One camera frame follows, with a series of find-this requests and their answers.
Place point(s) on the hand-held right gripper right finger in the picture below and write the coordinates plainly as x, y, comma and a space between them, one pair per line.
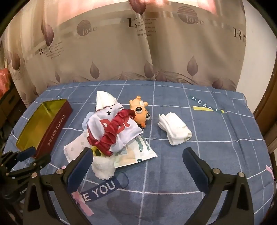
193, 168

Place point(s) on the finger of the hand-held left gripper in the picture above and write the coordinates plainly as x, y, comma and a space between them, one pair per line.
27, 153
36, 165

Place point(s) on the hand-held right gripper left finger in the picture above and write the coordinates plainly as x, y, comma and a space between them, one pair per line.
80, 168

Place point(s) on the white floral tissue packet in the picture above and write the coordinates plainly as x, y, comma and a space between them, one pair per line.
74, 147

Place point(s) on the white fluffy towel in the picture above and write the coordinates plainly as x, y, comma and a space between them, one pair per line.
102, 168

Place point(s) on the dark red scrunchie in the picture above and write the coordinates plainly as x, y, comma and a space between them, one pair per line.
101, 142

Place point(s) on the red and gold tin box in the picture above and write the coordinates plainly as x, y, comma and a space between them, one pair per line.
41, 121

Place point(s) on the white socks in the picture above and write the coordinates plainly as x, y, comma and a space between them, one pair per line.
175, 129

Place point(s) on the green striped mask packet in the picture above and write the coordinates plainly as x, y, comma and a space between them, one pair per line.
138, 153

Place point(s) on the orange bug-eyed squeeze toy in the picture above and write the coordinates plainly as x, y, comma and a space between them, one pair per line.
135, 102

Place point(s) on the blue checked blanket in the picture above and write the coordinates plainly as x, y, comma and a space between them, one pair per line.
173, 183

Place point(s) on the wooden desk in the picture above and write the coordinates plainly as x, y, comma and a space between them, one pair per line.
6, 108

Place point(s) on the red plastic bag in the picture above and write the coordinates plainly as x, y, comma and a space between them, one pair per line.
3, 80

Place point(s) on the wooden headboard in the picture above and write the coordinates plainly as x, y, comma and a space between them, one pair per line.
265, 121

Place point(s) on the beige leaf print curtain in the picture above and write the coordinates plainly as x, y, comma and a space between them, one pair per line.
129, 54

